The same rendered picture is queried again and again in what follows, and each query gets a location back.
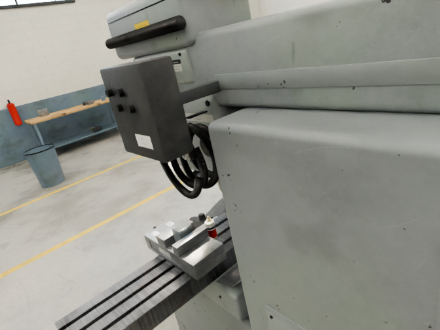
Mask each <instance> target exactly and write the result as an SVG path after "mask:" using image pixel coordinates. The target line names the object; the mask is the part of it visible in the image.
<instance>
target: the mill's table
mask: <svg viewBox="0 0 440 330"><path fill-rule="evenodd" d="M214 223H215V228H216V231H217V239H216V240H217V241H219V242H221V243H223V244H224V248H225V253H226V256H227V258H226V259H225V260H224V261H222V262H221V263H219V264H218V265H217V266H216V267H215V268H213V269H212V270H211V271H209V272H208V273H207V274H206V275H205V276H203V277H202V278H201V279H199V280H198V281H197V280H195V279H194V278H193V277H191V276H189V275H188V274H187V273H185V272H183V271H182V270H181V269H179V268H177V267H176V266H175V265H173V264H171V263H170V262H169V261H167V260H165V259H164V258H163V257H161V256H157V257H155V258H154V259H153V260H151V261H149V262H148V263H146V264H145V265H143V266H142V267H140V268H139V269H137V270H135V271H134V272H133V273H131V274H129V275H128V276H127V277H125V278H123V279H122V280H120V281H119V282H117V283H116V284H114V285H112V286H111V287H109V288H108V289H106V290H105V291H103V292H102V293H100V294H99V295H97V296H95V297H94V298H93V299H91V300H89V301H88V302H86V303H84V304H83V305H82V306H80V307H78V308H77V309H75V310H74V311H72V312H71V313H69V314H68V315H66V316H64V317H63V318H62V319H60V320H58V321H57V322H56V323H54V324H55V326H56V328H57V330H153V329H154V328H155V327H156V326H158V325H159V324H160V323H162V322H163V321H164V320H165V319H166V318H168V317H169V316H171V315H172V314H173V313H174V312H175V311H176V310H178V309H179V308H181V307H182V306H183V305H184V304H185V303H187V302H188V301H189V300H191V299H192V298H193V297H194V296H195V295H197V294H198V293H199V292H201V290H203V289H204V288H205V287H207V286H208V285H210V284H211V283H212V282H213V281H214V280H216V279H217V278H218V277H220V275H222V274H223V273H224V272H226V271H227V270H228V269H229V268H230V267H232V266H233V265H235V264H236V263H237V260H236V254H235V250H234V245H233V242H232V236H231V233H230V227H229V222H228V218H227V213H226V212H225V213H224V214H222V215H220V216H219V217H217V218H216V219H214Z"/></svg>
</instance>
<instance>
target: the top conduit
mask: <svg viewBox="0 0 440 330"><path fill-rule="evenodd" d="M185 26H186V21H185V19H184V17H182V16H181V15H178V16H174V17H172V18H169V19H166V20H163V21H160V22H157V23H154V24H151V25H148V26H145V27H142V28H139V29H136V30H133V31H130V32H128V33H124V34H122V35H118V36H116V37H112V38H110V39H107V40H106V42H105V45H106V47H107V48H108V49H114V48H118V47H121V46H125V45H129V44H132V43H137V42H140V41H144V40H147V39H152V38H154V37H158V36H161V35H165V34H169V33H173V32H176V31H180V30H183V29H185Z"/></svg>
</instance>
